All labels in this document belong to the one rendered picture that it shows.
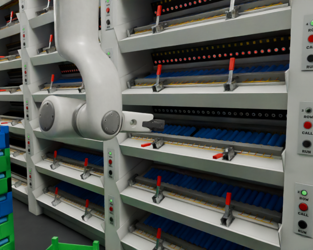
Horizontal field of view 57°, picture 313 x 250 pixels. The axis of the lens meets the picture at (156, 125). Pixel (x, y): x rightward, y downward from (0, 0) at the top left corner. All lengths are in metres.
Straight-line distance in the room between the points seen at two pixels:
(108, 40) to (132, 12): 0.15
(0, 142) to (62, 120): 0.58
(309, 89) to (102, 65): 0.46
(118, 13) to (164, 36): 0.25
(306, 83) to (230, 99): 0.19
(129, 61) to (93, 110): 0.63
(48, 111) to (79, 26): 0.18
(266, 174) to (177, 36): 0.48
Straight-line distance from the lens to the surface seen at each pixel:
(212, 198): 0.96
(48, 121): 0.60
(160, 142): 0.99
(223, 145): 0.88
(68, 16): 0.62
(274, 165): 0.80
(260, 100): 0.78
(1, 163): 1.15
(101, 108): 0.54
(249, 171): 0.82
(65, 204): 1.59
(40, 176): 1.76
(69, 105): 0.59
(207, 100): 0.86
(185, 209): 0.98
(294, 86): 0.75
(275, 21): 0.79
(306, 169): 0.76
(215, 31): 0.86
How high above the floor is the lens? 0.67
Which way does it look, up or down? 6 degrees down
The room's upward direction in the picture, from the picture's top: straight up
